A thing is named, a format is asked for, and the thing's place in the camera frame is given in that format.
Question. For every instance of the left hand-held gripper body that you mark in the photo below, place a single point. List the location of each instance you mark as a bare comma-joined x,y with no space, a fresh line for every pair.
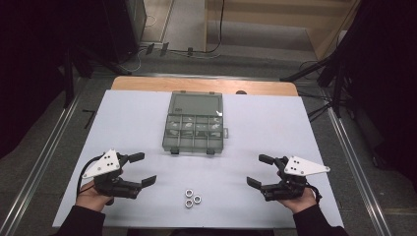
105,164

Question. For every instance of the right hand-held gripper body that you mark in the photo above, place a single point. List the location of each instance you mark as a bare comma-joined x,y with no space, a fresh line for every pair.
288,187

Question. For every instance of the grey plastic compartment box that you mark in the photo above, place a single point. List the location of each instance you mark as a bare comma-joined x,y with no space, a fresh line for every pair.
196,105

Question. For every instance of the person's right hand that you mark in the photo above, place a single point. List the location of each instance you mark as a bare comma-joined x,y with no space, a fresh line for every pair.
300,204

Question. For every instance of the person's left hand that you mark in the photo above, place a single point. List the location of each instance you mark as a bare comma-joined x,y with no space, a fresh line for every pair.
90,198

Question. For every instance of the white table mat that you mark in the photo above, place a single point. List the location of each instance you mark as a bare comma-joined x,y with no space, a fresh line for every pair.
262,131

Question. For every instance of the cluster of pale small parts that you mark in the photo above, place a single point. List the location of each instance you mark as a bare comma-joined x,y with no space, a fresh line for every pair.
188,125

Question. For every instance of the small dark round object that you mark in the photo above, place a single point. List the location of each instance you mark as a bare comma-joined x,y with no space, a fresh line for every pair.
241,92

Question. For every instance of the wooden table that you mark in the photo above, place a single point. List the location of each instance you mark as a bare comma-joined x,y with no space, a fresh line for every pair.
196,85

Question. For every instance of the black tripod stand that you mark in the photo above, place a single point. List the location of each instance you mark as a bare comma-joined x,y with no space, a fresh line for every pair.
337,85

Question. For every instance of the small black floor plug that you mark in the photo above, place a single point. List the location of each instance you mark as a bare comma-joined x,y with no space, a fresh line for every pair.
190,51

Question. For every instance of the dark curtain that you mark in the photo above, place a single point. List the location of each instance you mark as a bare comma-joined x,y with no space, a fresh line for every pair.
390,82
32,65

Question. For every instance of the black cabinet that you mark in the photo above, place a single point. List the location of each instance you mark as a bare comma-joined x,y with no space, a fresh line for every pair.
121,29

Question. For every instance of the beige wooden platform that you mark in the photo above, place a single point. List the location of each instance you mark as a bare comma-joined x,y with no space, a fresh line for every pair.
278,16

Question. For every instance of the metal floor rail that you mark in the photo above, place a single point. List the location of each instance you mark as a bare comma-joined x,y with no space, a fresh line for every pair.
357,170
42,164

